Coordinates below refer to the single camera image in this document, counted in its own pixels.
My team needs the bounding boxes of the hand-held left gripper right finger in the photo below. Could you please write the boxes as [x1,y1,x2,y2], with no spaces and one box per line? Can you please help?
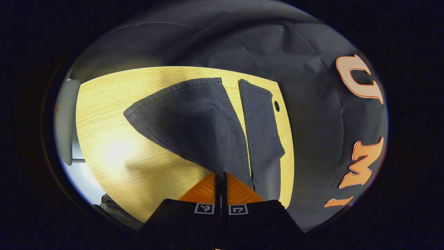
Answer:
[221,172,303,234]

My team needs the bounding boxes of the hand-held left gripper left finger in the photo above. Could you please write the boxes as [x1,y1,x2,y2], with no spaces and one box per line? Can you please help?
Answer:
[142,173,222,232]

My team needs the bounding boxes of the dark grey jeans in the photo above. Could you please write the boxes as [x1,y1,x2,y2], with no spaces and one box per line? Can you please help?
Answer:
[123,77,286,202]

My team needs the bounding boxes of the black backdrop cloth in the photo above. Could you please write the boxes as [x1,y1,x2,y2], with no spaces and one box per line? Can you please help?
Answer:
[69,0,389,233]

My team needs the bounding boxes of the grey furniture panel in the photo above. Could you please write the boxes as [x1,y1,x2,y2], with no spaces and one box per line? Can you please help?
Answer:
[55,79,86,166]

